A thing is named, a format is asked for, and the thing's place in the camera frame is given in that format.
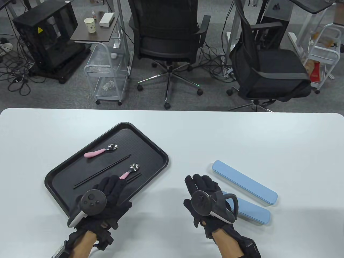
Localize white wire rolling cart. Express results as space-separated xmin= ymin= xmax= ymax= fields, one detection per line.
xmin=84 ymin=43 xmax=129 ymax=106

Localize blue lunch box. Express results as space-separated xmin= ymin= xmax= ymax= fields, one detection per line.
xmin=212 ymin=160 xmax=278 ymax=207
xmin=222 ymin=190 xmax=271 ymax=225

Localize person's right hand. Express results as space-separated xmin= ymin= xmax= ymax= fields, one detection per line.
xmin=184 ymin=174 xmax=242 ymax=243

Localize white floor power strip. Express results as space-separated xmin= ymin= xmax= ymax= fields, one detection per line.
xmin=220 ymin=52 xmax=235 ymax=79

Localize black plastic tray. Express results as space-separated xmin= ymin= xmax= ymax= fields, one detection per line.
xmin=44 ymin=122 xmax=169 ymax=219

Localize person's left hand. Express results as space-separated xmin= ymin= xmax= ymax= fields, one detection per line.
xmin=69 ymin=175 xmax=132 ymax=250

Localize black mesh office chair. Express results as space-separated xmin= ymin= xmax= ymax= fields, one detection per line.
xmin=128 ymin=0 xmax=212 ymax=109

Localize black wrist camera unit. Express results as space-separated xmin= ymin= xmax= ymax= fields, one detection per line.
xmin=51 ymin=241 xmax=74 ymax=258
xmin=239 ymin=236 xmax=261 ymax=258

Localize red packet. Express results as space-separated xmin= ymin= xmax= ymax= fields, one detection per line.
xmin=310 ymin=61 xmax=322 ymax=82

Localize person's left forearm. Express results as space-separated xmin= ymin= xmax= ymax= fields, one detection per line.
xmin=73 ymin=231 xmax=96 ymax=258

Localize pink handle spoon utensil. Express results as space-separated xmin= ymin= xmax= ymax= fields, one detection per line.
xmin=118 ymin=163 xmax=141 ymax=180
xmin=84 ymin=144 xmax=118 ymax=158

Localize dark grey desktop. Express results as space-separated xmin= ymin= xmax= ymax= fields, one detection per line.
xmin=292 ymin=0 xmax=338 ymax=14

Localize black white handheld controller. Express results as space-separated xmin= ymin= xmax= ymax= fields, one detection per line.
xmin=67 ymin=189 xmax=107 ymax=228
xmin=191 ymin=190 xmax=239 ymax=223

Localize black office chair grey armrests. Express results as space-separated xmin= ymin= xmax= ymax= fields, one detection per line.
xmin=227 ymin=0 xmax=313 ymax=112

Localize brown paper bag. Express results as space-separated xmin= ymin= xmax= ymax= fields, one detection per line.
xmin=304 ymin=59 xmax=317 ymax=77

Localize brown top side table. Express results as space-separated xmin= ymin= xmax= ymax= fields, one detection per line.
xmin=70 ymin=11 xmax=121 ymax=45

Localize white rectangular box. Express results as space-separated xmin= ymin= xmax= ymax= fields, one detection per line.
xmin=99 ymin=13 xmax=115 ymax=27

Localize person's right forearm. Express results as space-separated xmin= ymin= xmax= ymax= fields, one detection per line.
xmin=212 ymin=230 xmax=243 ymax=258

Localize grey black computer tower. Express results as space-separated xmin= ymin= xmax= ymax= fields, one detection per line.
xmin=256 ymin=0 xmax=293 ymax=50

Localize tangle of black cables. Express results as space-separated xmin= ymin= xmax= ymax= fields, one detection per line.
xmin=199 ymin=40 xmax=237 ymax=81
xmin=0 ymin=27 xmax=46 ymax=96

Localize white desk frame foot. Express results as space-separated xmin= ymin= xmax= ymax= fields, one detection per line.
xmin=288 ymin=11 xmax=316 ymax=54

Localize white metal basket cart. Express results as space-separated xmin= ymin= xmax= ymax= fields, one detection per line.
xmin=303 ymin=24 xmax=342 ymax=94

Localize black computer case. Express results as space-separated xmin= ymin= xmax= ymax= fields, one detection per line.
xmin=12 ymin=0 xmax=92 ymax=84

